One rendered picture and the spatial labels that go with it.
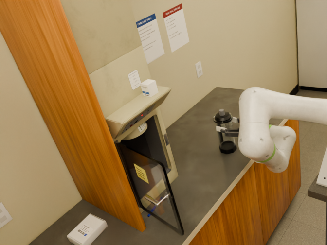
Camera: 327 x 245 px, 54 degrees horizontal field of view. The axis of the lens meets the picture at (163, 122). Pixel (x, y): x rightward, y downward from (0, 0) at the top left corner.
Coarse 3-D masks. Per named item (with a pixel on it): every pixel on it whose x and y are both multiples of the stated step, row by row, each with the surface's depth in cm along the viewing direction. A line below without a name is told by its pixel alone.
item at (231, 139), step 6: (216, 120) 180; (228, 120) 177; (222, 126) 179; (228, 126) 180; (222, 138) 184; (228, 138) 183; (234, 138) 187; (222, 144) 187; (228, 144) 185; (234, 144) 187
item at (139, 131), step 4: (144, 124) 159; (136, 128) 155; (140, 128) 156; (144, 128) 158; (132, 132) 154; (136, 132) 155; (140, 132) 156; (128, 136) 154; (132, 136) 154; (136, 136) 155
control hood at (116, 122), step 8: (160, 88) 149; (168, 88) 146; (144, 96) 145; (152, 96) 143; (160, 96) 142; (128, 104) 142; (136, 104) 140; (144, 104) 138; (152, 104) 140; (160, 104) 155; (120, 112) 137; (128, 112) 135; (136, 112) 134; (112, 120) 132; (120, 120) 131; (128, 120) 131; (112, 128) 135; (120, 128) 131; (112, 136) 139
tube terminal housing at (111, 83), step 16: (112, 64) 134; (128, 64) 141; (144, 64) 148; (96, 80) 130; (112, 80) 136; (128, 80) 142; (144, 80) 149; (96, 96) 131; (112, 96) 137; (128, 96) 144; (112, 112) 139; (160, 112) 161; (160, 128) 168; (176, 176) 181
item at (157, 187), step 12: (120, 144) 138; (132, 156) 135; (144, 156) 126; (132, 168) 142; (144, 168) 132; (156, 168) 124; (132, 180) 149; (156, 180) 129; (144, 192) 146; (156, 192) 136; (168, 192) 127; (144, 204) 154; (168, 204) 132; (156, 216) 150; (168, 216) 139; (180, 228) 136
